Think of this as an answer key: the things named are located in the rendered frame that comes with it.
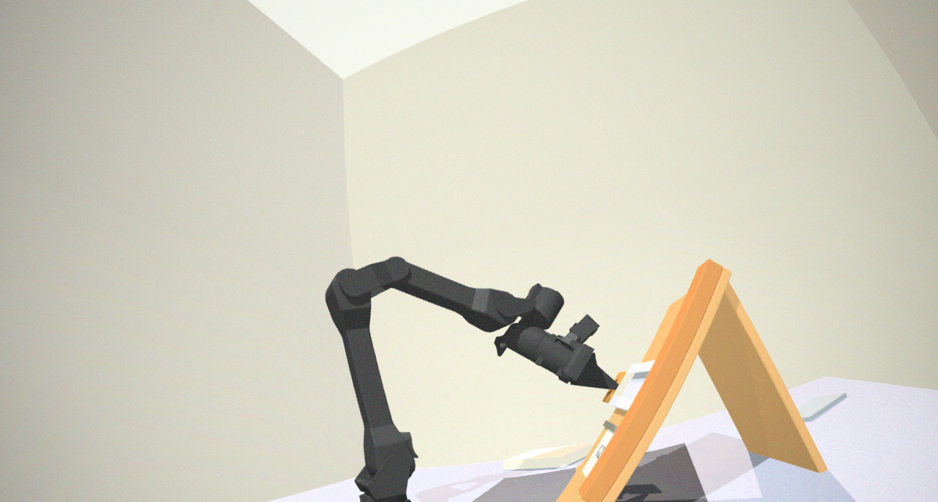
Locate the pale yellow board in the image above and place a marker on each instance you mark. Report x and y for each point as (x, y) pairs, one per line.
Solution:
(709, 321)

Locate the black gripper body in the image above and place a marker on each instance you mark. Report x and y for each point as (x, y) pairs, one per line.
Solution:
(562, 360)

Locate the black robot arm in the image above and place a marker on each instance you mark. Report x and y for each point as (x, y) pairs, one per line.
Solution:
(389, 454)

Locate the orange tile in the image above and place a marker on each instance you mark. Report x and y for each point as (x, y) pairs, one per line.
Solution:
(611, 392)

